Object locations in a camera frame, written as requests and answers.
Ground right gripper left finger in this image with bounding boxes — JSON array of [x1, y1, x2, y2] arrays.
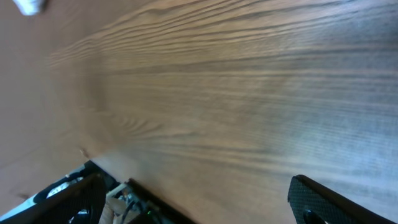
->
[[1, 174, 106, 224]]

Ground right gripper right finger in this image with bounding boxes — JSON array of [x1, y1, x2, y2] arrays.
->
[[287, 175, 394, 224]]

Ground beige shorts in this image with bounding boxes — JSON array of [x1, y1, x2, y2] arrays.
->
[[13, 0, 47, 16]]

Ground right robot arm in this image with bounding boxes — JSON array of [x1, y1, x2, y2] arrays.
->
[[1, 161, 390, 224]]

